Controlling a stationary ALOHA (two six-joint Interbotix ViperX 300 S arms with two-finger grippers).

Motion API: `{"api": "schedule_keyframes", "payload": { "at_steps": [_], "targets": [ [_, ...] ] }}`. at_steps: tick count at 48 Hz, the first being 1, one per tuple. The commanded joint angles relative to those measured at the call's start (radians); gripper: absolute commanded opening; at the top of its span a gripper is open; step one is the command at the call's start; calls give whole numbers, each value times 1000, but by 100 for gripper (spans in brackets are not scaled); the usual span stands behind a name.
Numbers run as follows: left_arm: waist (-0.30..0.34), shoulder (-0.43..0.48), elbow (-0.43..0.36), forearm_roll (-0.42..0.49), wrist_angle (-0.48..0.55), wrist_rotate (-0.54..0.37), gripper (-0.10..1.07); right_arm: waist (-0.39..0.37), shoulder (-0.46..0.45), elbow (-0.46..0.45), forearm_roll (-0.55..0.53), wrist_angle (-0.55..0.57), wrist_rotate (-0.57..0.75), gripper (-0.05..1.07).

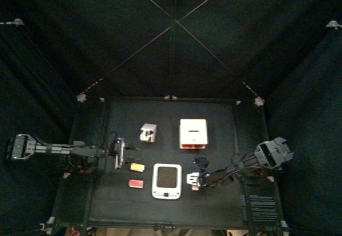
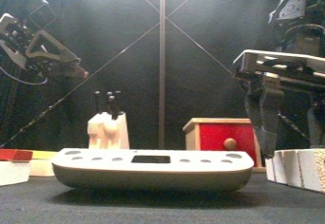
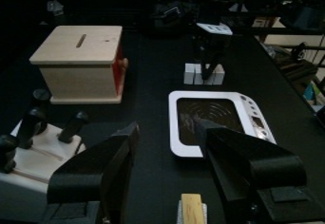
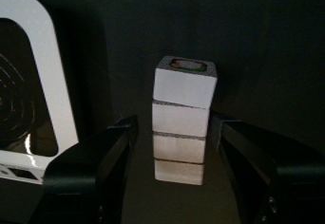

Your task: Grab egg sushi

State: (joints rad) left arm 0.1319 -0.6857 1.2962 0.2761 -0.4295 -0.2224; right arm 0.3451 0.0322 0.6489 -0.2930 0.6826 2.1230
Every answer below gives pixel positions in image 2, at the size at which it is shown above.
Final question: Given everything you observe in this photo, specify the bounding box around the yellow egg toy sushi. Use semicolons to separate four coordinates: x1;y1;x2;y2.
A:
28;150;60;177

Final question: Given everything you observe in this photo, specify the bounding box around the red topped toy sushi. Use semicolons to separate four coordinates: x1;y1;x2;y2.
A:
0;148;35;187

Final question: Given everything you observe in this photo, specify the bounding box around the thin diagonal brace rod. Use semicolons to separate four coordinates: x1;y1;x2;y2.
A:
123;0;235;76
0;0;213;149

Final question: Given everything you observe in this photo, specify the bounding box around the red wooden drawer box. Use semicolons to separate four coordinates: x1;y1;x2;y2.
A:
182;117;264;173

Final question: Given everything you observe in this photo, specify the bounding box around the white toy bread slice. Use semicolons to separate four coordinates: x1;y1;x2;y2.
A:
264;151;277;182
272;149;302;189
296;148;325;194

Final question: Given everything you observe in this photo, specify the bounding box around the white toy knife block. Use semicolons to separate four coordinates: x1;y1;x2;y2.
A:
87;111;131;150

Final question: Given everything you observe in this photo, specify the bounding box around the white grey toy stove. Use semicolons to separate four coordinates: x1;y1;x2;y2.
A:
51;147;256;194

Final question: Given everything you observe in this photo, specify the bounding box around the black handled toy knife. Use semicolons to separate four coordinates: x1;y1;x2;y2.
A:
94;90;104;115
108;95;120;121
106;91;114;114
112;90;124;113

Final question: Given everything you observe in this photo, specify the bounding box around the vertical metal frame pole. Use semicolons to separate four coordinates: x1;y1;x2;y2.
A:
158;0;167;150

